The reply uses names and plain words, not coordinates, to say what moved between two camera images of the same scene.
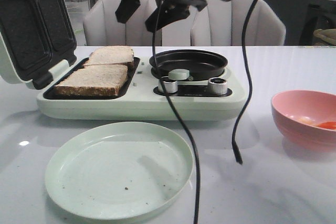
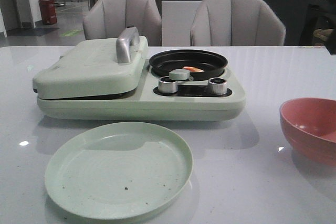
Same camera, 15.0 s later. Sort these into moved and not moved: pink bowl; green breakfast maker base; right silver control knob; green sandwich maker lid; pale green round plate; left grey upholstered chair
Moved: pink bowl; green sandwich maker lid
Not moved: pale green round plate; right silver control knob; left grey upholstered chair; green breakfast maker base
